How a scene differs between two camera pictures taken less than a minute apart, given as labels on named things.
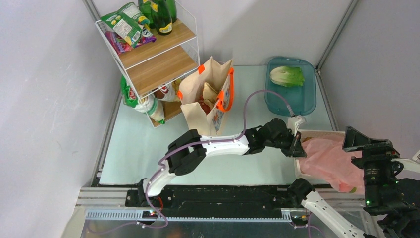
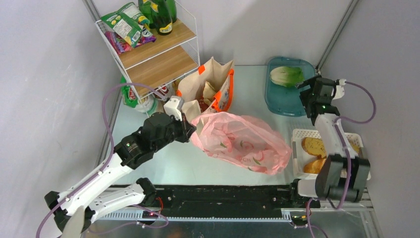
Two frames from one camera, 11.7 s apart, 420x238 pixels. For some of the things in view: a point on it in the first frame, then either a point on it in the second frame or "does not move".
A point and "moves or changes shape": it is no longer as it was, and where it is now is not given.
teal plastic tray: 301,99 does not move
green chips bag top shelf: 128,22 does not move
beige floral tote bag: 206,95 does not move
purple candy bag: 121,46 does not move
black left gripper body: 295,145 → 185,130
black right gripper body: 370,148 → 308,90
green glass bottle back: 172,8 does not move
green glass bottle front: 161,18 does not move
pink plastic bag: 326,159 moves or changes shape
